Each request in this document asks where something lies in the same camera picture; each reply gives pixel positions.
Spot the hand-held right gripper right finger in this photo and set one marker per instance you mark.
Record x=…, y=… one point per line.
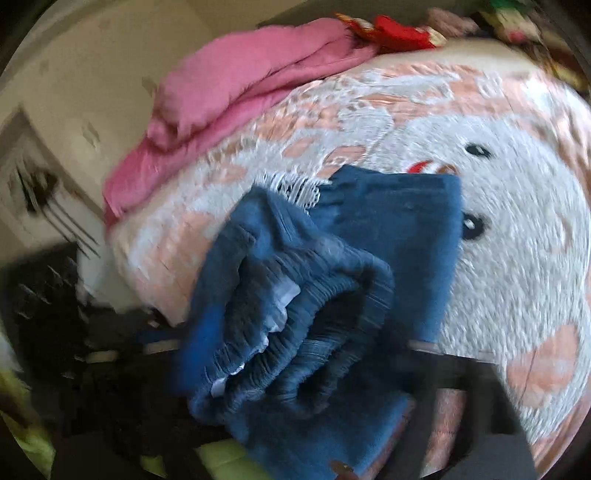
x=461, y=415

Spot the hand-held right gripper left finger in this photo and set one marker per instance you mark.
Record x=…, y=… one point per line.
x=198, y=344

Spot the blue denim pants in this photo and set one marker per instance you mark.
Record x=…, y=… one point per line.
x=392, y=221

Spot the light green cloth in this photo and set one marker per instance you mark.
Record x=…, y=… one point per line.
x=226, y=457

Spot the pink white lace bed blanket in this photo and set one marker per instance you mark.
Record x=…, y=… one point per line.
x=517, y=207

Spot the pink duvet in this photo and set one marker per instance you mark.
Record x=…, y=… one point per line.
x=240, y=92

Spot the red patterned cloth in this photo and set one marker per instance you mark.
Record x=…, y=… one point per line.
x=397, y=33

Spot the stack of folded clothes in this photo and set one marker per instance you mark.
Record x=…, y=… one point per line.
x=531, y=32

